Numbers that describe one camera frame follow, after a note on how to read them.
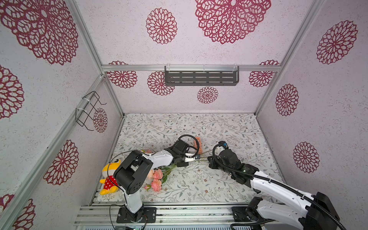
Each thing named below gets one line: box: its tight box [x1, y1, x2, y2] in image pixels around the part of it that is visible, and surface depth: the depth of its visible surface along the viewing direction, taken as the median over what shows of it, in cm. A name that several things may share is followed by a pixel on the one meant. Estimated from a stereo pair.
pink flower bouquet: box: [144, 163, 178, 193], surface depth 85 cm
